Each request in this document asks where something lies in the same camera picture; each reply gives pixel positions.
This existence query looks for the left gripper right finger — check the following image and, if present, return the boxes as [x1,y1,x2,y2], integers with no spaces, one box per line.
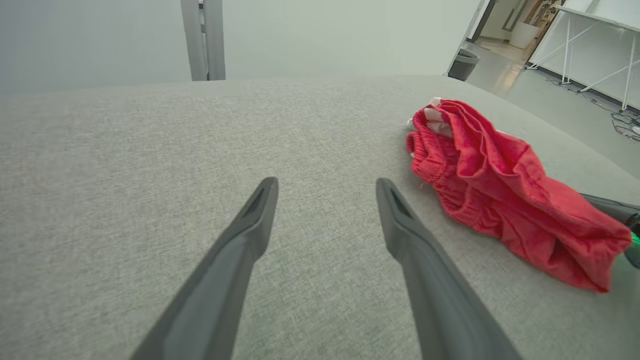
[376,178,523,360]

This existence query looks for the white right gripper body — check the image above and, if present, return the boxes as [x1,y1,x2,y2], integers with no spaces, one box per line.
[623,212,640,270]

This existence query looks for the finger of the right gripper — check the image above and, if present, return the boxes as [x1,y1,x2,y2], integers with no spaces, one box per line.
[581,193,640,224]

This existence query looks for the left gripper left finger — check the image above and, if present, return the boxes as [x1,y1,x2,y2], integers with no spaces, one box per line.
[130,176,279,360]

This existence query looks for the red shorts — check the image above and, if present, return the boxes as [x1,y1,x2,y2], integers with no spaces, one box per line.
[406,97,634,294]

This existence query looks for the white table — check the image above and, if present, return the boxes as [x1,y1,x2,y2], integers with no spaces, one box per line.
[525,0,640,112]

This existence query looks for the white bucket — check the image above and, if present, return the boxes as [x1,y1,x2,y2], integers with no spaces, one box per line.
[509,21,544,50]

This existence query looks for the dark grey trash bin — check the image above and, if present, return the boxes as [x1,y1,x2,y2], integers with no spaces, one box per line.
[448,48,480,82]

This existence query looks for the black floor cables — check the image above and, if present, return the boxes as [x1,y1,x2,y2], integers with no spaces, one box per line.
[547,77,640,143]

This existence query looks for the grey metal post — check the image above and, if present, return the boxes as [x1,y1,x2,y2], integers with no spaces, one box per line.
[180,0,226,82]

